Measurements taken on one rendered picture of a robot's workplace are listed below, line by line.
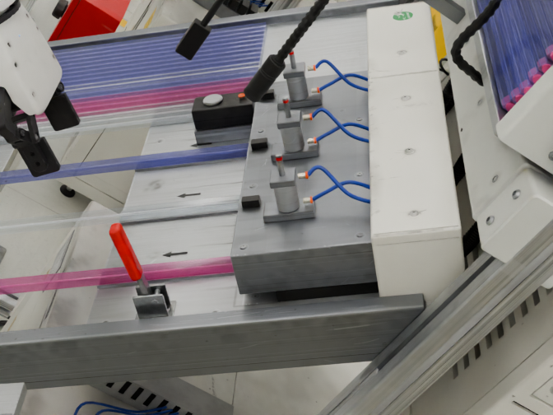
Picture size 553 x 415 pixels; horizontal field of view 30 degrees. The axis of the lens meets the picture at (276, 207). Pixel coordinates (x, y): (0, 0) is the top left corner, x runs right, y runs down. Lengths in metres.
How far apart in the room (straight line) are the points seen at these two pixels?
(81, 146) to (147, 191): 1.43
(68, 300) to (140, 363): 0.58
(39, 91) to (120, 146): 1.55
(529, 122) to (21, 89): 0.50
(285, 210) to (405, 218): 0.12
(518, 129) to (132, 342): 0.41
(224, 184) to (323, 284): 0.25
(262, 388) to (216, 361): 0.69
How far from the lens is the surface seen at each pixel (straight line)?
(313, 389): 1.77
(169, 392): 1.50
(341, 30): 1.49
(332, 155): 1.08
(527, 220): 0.85
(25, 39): 1.08
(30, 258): 2.56
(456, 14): 1.17
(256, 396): 1.67
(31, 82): 1.06
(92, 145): 2.62
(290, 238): 0.97
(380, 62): 1.21
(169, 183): 1.21
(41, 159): 1.08
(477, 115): 0.99
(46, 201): 2.73
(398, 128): 1.07
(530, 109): 0.82
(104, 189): 2.69
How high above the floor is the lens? 1.67
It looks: 30 degrees down
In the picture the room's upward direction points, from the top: 40 degrees clockwise
